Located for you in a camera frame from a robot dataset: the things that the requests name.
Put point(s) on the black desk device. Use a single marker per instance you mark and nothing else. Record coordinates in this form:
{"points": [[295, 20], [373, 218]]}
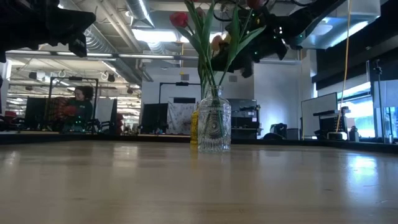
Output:
{"points": [[329, 124]]}

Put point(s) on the clear glass vase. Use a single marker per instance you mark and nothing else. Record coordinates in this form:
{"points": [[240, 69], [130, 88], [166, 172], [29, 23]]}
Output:
{"points": [[214, 130]]}

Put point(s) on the person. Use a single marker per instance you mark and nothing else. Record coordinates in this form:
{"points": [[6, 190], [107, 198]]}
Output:
{"points": [[82, 105]]}

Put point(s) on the silver ventilation duct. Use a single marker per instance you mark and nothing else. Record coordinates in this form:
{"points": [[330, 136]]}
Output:
{"points": [[140, 12]]}

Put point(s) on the white patterned cloth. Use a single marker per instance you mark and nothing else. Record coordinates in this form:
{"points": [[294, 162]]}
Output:
{"points": [[180, 118]]}

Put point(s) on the black bag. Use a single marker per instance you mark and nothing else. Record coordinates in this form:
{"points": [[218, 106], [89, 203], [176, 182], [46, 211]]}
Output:
{"points": [[278, 129]]}

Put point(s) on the whiteboard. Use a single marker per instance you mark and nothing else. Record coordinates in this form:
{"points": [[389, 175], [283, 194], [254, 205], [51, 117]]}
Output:
{"points": [[317, 109]]}

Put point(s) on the black tripod stand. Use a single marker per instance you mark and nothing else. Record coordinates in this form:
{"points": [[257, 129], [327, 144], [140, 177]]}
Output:
{"points": [[380, 102]]}

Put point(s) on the grey bottle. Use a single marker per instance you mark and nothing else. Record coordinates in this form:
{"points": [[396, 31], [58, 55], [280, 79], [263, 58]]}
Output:
{"points": [[354, 135]]}

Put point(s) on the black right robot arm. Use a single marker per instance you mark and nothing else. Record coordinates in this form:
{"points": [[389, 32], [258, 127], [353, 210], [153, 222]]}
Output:
{"points": [[308, 18]]}

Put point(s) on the amber glass vase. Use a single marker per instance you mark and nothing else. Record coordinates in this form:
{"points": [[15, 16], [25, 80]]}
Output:
{"points": [[194, 127]]}

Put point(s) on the white partition panel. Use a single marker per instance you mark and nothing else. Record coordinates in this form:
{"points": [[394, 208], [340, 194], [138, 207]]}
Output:
{"points": [[104, 113]]}

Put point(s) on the black shelf unit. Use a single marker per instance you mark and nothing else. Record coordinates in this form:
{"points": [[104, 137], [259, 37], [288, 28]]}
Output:
{"points": [[244, 118]]}

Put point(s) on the dark red tulip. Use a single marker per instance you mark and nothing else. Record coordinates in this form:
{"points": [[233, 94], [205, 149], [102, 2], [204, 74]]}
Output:
{"points": [[255, 3]]}

